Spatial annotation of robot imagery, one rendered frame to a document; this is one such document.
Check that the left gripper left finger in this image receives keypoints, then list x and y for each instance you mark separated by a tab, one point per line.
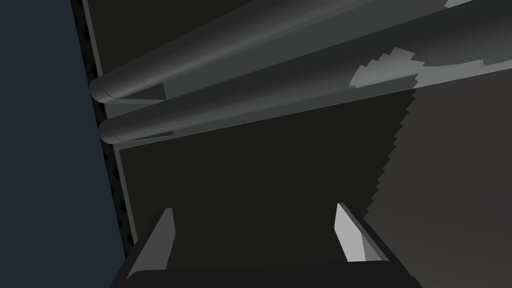
158	248

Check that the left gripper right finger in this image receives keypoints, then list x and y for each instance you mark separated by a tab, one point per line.
351	244

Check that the dark appliance door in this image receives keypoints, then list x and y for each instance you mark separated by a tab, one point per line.
260	176

